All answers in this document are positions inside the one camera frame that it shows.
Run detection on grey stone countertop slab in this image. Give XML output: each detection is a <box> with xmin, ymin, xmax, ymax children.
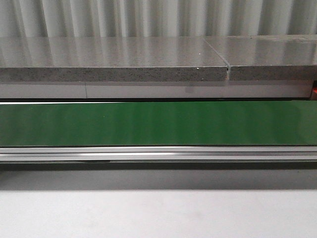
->
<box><xmin>0</xmin><ymin>35</ymin><xmax>317</xmax><ymax>82</ymax></box>

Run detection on green conveyor belt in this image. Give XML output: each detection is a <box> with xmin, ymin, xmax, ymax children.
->
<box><xmin>0</xmin><ymin>101</ymin><xmax>317</xmax><ymax>147</ymax></box>

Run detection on white pleated curtain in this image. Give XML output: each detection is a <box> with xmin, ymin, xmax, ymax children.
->
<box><xmin>0</xmin><ymin>0</ymin><xmax>317</xmax><ymax>37</ymax></box>

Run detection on aluminium conveyor frame rail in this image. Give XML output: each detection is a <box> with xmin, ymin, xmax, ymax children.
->
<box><xmin>0</xmin><ymin>145</ymin><xmax>317</xmax><ymax>163</ymax></box>

